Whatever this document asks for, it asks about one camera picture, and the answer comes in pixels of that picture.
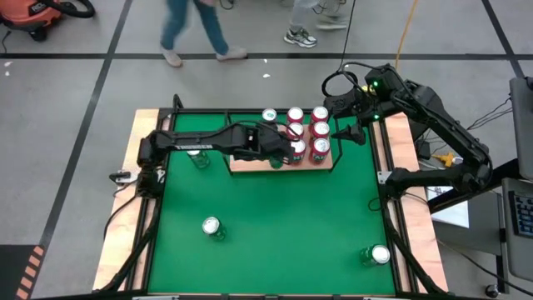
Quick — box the white paper sheet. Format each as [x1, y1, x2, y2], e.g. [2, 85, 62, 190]
[426, 186, 471, 229]

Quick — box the grey monitor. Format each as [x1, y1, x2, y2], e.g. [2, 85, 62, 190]
[510, 76, 533, 183]

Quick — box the red Fanta can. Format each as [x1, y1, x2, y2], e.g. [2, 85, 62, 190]
[290, 139, 308, 165]
[310, 137, 332, 165]
[310, 105, 330, 124]
[286, 106, 306, 125]
[311, 121, 331, 139]
[286, 122, 305, 141]

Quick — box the yellow power plug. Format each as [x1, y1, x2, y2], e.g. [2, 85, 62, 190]
[432, 152, 458, 168]

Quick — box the grey workstation console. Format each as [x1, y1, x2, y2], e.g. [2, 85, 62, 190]
[501, 177, 533, 283]

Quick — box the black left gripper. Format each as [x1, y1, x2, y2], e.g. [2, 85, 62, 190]
[256, 124, 295, 166]

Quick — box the black mat with orange stripes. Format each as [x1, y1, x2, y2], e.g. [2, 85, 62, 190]
[0, 243, 46, 300]

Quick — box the green table mat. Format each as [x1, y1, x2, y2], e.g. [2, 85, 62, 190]
[147, 112, 396, 296]

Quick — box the black keyboard with blue keys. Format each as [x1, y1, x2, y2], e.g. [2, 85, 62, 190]
[511, 190, 533, 239]

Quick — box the person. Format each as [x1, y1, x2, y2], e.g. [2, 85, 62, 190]
[282, 0, 349, 49]
[160, 0, 250, 68]

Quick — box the green Sprite can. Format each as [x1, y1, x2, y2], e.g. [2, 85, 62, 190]
[202, 215, 228, 243]
[360, 243, 391, 268]
[187, 149, 212, 170]

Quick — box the yellow hanging cable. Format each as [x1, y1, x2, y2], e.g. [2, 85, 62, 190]
[393, 0, 421, 72]

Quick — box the wooden shelf with black frame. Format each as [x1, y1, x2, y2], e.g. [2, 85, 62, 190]
[224, 108, 345, 174]

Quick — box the orange shop vacuum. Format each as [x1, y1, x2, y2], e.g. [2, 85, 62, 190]
[0, 0, 63, 43]

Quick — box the black desk bar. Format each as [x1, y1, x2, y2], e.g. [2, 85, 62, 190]
[427, 157, 521, 214]

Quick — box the black metal table frame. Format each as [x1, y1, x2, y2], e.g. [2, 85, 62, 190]
[93, 93, 450, 300]

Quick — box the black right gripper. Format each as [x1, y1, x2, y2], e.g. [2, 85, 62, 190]
[323, 64, 396, 146]

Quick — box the black vacuum hose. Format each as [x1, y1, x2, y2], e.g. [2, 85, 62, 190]
[41, 0, 97, 20]

